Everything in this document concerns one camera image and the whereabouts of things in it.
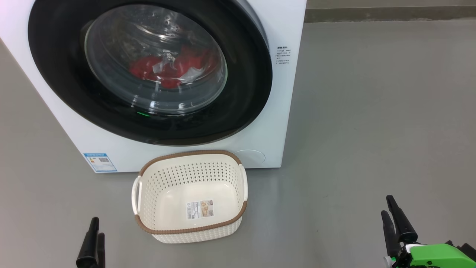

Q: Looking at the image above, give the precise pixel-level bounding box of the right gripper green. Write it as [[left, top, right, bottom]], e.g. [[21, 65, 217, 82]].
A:
[[381, 195, 476, 268]]

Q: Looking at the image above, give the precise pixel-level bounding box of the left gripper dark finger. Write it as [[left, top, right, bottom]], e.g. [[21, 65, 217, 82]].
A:
[[76, 217, 100, 268], [97, 233, 106, 268]]

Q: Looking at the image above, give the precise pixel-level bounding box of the red and white garment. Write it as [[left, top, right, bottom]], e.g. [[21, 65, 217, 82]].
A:
[[128, 45, 220, 90]]

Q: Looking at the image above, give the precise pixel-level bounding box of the cream perforated basket brown rim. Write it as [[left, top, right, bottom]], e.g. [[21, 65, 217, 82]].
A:
[[131, 150, 248, 244]]

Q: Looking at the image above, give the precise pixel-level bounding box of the white front-load washing machine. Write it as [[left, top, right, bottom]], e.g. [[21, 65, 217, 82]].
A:
[[0, 0, 307, 173]]

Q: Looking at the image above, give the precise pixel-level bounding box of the blue energy label sticker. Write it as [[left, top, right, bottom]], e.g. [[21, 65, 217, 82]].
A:
[[83, 153, 118, 173]]

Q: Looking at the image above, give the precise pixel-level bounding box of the paper product sticker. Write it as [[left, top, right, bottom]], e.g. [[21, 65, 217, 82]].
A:
[[186, 200, 215, 220]]

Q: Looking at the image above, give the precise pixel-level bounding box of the round white filter cover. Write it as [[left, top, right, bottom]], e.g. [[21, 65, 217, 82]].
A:
[[234, 150, 266, 166]]

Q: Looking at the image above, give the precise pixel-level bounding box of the small printed text label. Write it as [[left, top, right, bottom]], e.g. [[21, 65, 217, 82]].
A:
[[275, 46, 292, 66]]

